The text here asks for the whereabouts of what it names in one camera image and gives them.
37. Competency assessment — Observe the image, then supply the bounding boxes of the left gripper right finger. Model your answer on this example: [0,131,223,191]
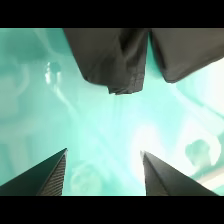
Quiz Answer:
[140,150,218,197]

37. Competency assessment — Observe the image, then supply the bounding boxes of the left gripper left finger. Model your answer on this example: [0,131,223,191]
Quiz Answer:
[0,147,69,197]

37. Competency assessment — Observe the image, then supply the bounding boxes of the grey T-shirt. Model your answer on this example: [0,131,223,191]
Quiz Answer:
[62,28,224,96]

